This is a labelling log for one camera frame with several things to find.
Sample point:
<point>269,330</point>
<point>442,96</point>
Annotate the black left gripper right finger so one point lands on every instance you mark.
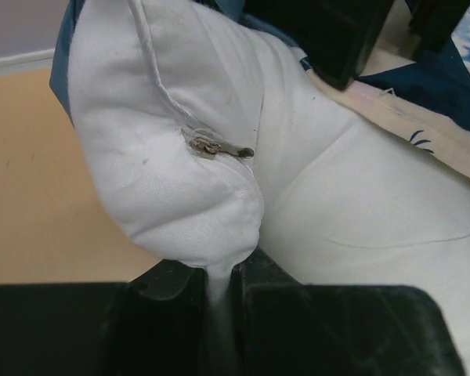
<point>283,327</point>

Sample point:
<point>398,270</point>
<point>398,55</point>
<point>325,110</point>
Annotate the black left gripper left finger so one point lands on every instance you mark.
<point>148,326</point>

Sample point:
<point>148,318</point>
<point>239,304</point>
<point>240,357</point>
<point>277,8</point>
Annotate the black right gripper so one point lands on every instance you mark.
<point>339,36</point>

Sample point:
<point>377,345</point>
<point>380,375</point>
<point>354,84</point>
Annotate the blue letter-print pillowcase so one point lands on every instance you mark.
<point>425,102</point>

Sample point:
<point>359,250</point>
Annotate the white pillow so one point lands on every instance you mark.
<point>206,139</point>

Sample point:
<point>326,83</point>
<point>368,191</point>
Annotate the aluminium front rail frame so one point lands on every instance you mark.
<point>26,62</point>

